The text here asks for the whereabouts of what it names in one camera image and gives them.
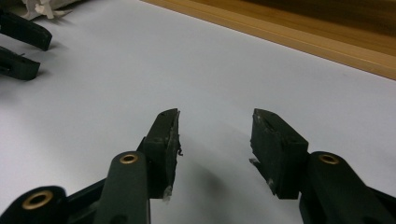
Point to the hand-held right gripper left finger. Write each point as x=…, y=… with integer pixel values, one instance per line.
x=162, y=146

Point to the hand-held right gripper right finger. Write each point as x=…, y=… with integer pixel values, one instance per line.
x=277, y=149

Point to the white shoe with orange stripe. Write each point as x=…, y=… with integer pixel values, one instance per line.
x=46, y=7

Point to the white table sheet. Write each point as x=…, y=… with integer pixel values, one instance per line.
x=218, y=77

